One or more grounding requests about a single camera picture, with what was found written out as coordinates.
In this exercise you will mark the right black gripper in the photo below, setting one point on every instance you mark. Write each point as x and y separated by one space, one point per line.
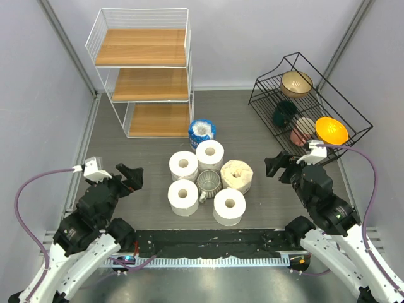
273 163

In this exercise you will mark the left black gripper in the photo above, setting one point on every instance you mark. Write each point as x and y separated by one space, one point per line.
134 183

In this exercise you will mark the white patterned paper roll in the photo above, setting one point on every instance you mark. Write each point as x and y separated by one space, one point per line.
184 165

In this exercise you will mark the plain white paper roll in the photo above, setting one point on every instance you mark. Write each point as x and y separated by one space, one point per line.
183 197

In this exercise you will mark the blue paper roll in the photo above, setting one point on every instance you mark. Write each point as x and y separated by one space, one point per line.
201 130

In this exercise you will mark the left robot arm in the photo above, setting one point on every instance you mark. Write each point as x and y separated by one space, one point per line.
86 237

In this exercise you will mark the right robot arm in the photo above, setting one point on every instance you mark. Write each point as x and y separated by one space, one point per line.
333 231

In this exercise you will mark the pink mug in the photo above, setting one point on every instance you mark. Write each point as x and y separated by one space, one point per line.
302 131

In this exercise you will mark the beige wrapped paper roll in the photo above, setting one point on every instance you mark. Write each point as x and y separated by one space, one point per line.
236 174

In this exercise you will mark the dark green mug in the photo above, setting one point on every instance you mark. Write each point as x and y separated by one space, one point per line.
284 113

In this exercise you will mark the orange bowl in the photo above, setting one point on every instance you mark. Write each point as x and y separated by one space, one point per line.
331 131

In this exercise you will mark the grey ribbed glass mug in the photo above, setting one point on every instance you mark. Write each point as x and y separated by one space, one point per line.
208 184

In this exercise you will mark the tan ceramic bowl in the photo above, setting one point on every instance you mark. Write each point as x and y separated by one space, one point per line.
295 84

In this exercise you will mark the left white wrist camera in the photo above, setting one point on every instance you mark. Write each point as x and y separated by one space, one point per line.
92 170

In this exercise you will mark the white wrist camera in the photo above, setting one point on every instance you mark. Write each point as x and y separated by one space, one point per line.
316 153
92 170

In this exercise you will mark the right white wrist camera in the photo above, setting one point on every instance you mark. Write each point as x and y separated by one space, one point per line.
316 153

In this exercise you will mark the black wire dish rack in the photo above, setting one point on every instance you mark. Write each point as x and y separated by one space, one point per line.
324 100

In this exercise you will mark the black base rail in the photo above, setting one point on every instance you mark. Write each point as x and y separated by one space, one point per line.
215 243

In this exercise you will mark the white slotted cable duct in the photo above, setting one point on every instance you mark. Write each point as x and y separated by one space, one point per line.
230 262

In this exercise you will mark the white wire three-tier shelf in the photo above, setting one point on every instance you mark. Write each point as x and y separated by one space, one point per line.
143 60

